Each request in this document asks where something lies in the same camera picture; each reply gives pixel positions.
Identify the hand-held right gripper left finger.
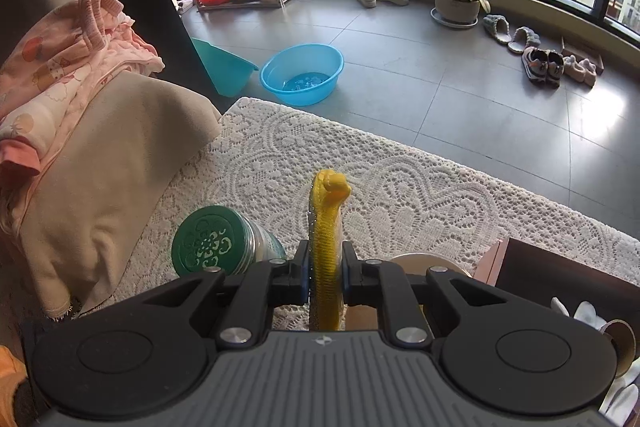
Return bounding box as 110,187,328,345
141,239,312,352

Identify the white lace tablecloth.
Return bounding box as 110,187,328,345
80,96,640,338

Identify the white glove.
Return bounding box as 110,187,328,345
597,372,640,427
550,297,611,333

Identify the blue plastic basin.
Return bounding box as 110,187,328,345
259,43,346,108

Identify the yellow knitted sock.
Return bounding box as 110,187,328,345
306,168,352,332

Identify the green lidded glass jar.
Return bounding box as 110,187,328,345
171,205,288,280

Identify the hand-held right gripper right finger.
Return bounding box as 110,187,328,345
340,241,509,352

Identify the grey slipper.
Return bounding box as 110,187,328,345
481,14,513,45
507,26,542,55

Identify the white lidded plastic jar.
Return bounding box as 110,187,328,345
345,252,473,333

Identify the orange cloth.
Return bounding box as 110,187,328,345
0,344,28,427

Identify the pink clothes pile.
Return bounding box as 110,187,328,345
0,0,166,228

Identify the cardboard tube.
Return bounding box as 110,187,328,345
597,318,638,380

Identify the brown sneaker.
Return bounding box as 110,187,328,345
521,47,548,84
544,49,566,88

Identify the pink cardboard box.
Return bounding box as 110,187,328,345
472,237,640,338

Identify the teal plastic basin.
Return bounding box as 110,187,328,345
191,37,260,98

